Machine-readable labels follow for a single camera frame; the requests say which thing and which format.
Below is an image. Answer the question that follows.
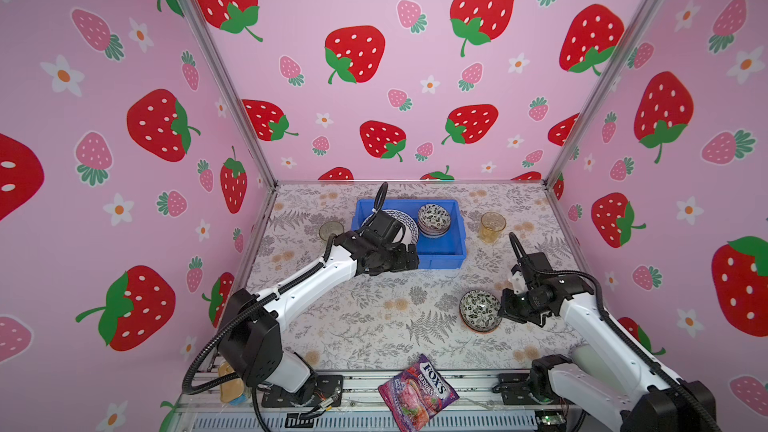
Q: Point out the zigzag rim white plate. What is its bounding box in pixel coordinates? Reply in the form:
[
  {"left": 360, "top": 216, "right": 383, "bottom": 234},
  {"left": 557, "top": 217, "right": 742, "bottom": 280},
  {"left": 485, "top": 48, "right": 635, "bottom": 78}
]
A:
[{"left": 384, "top": 209, "right": 420, "bottom": 245}]

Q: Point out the black leaf pattern red bowl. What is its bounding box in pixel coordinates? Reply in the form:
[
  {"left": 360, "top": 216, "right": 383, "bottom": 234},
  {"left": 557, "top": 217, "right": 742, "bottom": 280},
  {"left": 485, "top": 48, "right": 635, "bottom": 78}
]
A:
[{"left": 459, "top": 290, "right": 502, "bottom": 333}]

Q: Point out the black leaf pattern pink bowl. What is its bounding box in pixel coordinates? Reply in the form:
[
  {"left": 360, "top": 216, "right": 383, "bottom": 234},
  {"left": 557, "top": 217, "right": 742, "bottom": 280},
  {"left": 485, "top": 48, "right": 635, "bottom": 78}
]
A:
[{"left": 417, "top": 203, "right": 452, "bottom": 229}]

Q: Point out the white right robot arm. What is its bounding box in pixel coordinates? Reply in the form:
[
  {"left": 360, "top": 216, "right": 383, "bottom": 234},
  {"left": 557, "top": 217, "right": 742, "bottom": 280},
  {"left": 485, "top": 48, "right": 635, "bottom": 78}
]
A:
[{"left": 499, "top": 252, "right": 720, "bottom": 431}]

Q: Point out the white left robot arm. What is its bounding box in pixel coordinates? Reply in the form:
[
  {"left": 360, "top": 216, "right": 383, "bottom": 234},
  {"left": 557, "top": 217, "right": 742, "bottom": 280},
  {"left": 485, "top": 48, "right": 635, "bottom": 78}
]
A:
[{"left": 216, "top": 210, "right": 419, "bottom": 405}]

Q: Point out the blue plastic bin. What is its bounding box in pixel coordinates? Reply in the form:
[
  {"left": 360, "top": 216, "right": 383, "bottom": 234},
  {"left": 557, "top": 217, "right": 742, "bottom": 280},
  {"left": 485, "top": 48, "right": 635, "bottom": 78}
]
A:
[{"left": 384, "top": 198, "right": 467, "bottom": 270}]

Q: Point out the green glass cup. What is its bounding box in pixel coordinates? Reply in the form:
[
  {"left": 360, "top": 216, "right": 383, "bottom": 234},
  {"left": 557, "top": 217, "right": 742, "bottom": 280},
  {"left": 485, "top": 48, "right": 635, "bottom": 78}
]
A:
[{"left": 318, "top": 221, "right": 345, "bottom": 242}]

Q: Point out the amber glass cup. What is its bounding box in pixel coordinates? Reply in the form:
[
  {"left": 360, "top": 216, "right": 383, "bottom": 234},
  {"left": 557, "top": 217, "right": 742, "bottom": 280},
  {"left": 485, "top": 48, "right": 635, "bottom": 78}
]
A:
[{"left": 478, "top": 211, "right": 507, "bottom": 244}]

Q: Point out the purple Fox's candy bag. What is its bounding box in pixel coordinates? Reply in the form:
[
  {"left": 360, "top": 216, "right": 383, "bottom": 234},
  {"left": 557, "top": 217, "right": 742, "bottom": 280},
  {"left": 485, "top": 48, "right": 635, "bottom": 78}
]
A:
[{"left": 378, "top": 354, "right": 460, "bottom": 432}]

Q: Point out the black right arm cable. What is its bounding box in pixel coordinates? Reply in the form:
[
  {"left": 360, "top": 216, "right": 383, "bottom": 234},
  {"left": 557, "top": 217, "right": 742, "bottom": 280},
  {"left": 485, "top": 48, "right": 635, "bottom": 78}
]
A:
[{"left": 508, "top": 232, "right": 724, "bottom": 432}]

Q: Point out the aluminium corner post left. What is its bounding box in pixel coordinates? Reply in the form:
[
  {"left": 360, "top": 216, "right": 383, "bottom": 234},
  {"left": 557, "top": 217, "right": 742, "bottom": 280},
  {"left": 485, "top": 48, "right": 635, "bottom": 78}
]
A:
[{"left": 178, "top": 0, "right": 277, "bottom": 191}]

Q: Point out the aluminium corner post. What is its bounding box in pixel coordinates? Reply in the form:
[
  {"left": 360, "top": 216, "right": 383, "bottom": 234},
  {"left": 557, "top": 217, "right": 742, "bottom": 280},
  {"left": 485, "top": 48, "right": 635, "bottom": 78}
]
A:
[
  {"left": 178, "top": 0, "right": 277, "bottom": 191},
  {"left": 543, "top": 0, "right": 664, "bottom": 192}
]

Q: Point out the aluminium corner post right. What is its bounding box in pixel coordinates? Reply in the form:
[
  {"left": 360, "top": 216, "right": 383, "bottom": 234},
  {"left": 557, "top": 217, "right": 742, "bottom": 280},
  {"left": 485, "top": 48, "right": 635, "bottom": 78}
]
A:
[{"left": 543, "top": 0, "right": 664, "bottom": 192}]

